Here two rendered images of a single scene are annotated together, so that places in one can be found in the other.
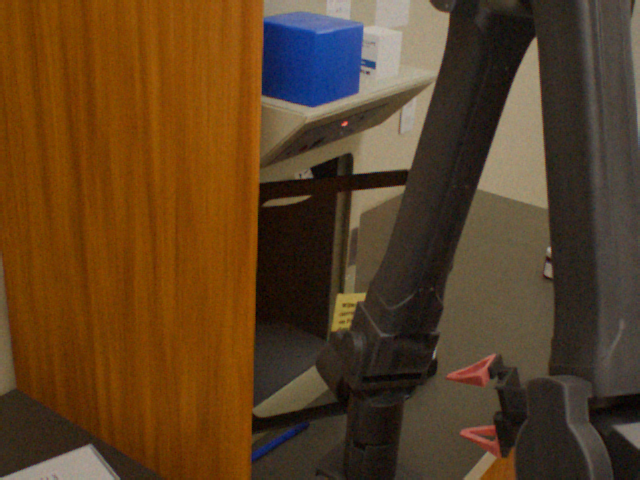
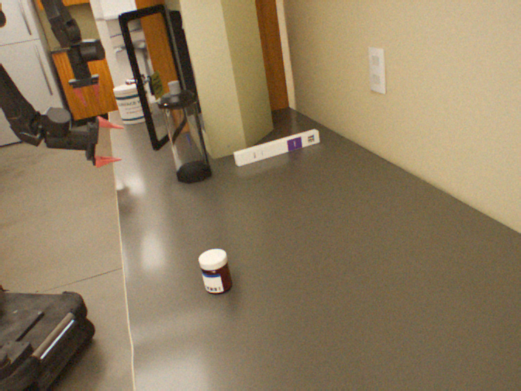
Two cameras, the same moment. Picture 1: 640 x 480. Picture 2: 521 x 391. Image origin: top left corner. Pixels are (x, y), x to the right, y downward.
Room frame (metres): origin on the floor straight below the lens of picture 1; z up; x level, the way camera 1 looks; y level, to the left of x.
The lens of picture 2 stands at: (2.26, -0.94, 1.43)
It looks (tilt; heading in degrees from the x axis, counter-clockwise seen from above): 25 degrees down; 132
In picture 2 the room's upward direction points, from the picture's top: 10 degrees counter-clockwise
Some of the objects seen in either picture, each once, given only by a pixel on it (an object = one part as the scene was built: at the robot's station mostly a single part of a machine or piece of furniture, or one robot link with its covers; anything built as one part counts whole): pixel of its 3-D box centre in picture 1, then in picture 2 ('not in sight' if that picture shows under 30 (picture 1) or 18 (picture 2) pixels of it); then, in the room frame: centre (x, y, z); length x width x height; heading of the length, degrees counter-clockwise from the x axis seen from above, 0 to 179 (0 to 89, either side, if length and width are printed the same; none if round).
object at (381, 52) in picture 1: (375, 52); not in sight; (1.16, -0.03, 1.54); 0.05 x 0.05 x 0.06; 49
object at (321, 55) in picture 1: (306, 57); not in sight; (1.03, 0.05, 1.56); 0.10 x 0.10 x 0.09; 56
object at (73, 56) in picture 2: (373, 405); (77, 55); (0.71, -0.05, 1.27); 0.07 x 0.06 x 0.07; 25
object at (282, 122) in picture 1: (341, 118); not in sight; (1.10, 0.01, 1.46); 0.32 x 0.12 x 0.10; 146
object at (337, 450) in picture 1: (370, 456); (81, 72); (0.71, -0.05, 1.21); 0.10 x 0.07 x 0.07; 57
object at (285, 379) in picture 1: (337, 304); (158, 75); (1.07, -0.01, 1.19); 0.30 x 0.01 x 0.40; 116
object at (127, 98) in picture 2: not in sight; (132, 102); (0.56, 0.22, 1.02); 0.13 x 0.13 x 0.15
